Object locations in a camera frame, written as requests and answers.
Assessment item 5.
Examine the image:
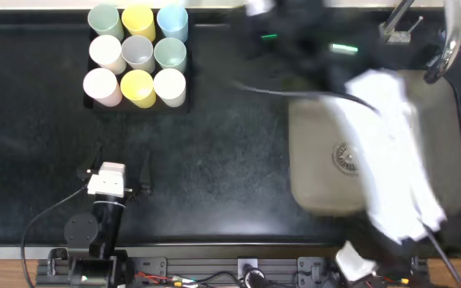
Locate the grey cup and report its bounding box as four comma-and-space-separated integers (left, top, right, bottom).
120, 34, 157, 74

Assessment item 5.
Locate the pink cup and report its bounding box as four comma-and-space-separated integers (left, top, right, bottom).
82, 66, 124, 108

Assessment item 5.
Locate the steel sink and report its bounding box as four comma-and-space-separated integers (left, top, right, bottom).
287, 69, 461, 218

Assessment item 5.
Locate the blue cup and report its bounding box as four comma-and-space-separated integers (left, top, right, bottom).
156, 4, 190, 43

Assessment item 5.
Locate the mounting rail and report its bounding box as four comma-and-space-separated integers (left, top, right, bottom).
35, 254, 432, 288

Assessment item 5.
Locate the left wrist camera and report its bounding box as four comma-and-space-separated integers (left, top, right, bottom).
86, 161, 127, 198

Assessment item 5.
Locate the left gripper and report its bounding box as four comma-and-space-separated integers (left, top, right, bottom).
76, 144, 154, 202

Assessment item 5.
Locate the white cup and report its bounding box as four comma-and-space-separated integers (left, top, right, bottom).
88, 34, 128, 75
152, 67, 187, 109

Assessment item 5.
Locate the steel tap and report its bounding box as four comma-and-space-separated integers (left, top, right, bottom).
378, 0, 461, 86

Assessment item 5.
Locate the black tray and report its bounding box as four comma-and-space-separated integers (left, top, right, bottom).
82, 15, 194, 114

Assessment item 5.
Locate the green cup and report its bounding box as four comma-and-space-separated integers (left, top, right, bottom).
153, 37, 188, 74
86, 3, 126, 42

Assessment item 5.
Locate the yellow cup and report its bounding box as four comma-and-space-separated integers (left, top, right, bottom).
120, 4, 157, 42
119, 69, 158, 110

